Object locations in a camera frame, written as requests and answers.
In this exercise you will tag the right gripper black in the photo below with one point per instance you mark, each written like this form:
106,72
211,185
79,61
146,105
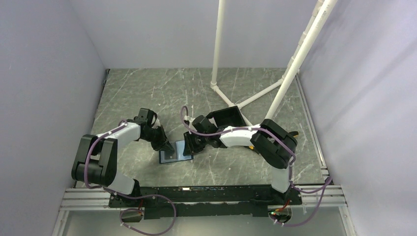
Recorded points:
190,148

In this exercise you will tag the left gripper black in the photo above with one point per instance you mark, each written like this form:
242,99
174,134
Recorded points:
163,139

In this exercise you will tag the grey credit card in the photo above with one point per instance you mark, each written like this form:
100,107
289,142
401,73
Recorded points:
165,158

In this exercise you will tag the blue card holder wallet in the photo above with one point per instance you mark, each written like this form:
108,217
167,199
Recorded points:
179,147

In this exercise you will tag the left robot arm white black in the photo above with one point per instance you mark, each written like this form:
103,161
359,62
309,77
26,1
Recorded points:
95,162

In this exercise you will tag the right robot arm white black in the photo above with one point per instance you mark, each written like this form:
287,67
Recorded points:
276,146

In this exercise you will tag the black card storage box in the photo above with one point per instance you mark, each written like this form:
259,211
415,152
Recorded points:
230,116

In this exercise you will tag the orange black screwdriver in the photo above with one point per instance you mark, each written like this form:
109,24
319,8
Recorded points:
292,133

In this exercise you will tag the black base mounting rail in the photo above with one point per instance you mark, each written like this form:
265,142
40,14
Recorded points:
255,200

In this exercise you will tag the white pvc pipe frame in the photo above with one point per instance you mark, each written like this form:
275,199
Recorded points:
266,33

